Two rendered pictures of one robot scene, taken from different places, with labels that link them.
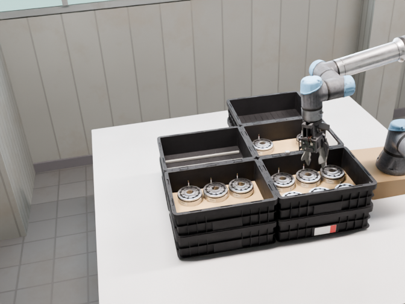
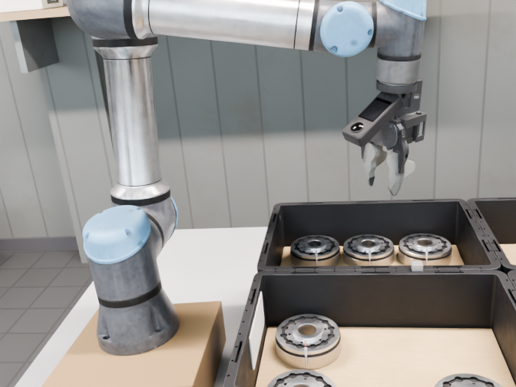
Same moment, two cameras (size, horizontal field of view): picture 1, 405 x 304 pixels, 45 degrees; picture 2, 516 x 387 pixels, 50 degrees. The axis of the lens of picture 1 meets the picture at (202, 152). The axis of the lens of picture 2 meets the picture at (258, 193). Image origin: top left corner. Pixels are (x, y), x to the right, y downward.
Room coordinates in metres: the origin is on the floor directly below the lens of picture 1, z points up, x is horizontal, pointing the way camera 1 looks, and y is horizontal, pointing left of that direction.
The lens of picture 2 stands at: (2.59, -0.35, 1.39)
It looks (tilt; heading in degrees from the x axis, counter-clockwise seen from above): 21 degrees down; 198
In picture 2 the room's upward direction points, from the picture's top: 5 degrees counter-clockwise
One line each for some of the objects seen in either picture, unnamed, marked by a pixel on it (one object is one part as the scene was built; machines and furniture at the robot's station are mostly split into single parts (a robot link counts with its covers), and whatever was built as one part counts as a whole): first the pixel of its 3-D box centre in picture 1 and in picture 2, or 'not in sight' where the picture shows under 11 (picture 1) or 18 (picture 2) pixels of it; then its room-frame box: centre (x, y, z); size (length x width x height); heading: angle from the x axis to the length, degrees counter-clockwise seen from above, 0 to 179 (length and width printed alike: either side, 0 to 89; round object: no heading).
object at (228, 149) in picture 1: (205, 158); not in sight; (1.87, -0.01, 0.87); 0.40 x 0.30 x 0.11; 99
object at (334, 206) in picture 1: (313, 183); (371, 259); (1.63, -0.45, 0.87); 0.40 x 0.30 x 0.11; 99
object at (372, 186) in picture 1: (314, 172); (370, 236); (1.63, -0.45, 0.92); 0.40 x 0.30 x 0.02; 99
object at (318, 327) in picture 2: not in sight; (307, 330); (1.87, -0.53, 0.86); 0.05 x 0.05 x 0.01
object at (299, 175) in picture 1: (308, 175); not in sight; (1.70, -0.44, 0.86); 0.10 x 0.10 x 0.01
